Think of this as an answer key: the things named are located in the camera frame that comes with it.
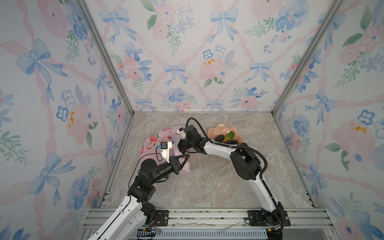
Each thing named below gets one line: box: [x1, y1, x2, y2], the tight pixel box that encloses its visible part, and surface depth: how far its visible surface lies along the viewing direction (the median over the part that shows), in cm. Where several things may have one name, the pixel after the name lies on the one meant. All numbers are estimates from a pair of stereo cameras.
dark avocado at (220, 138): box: [215, 134, 225, 143], surface depth 102 cm
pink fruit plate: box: [207, 123, 243, 144], surface depth 106 cm
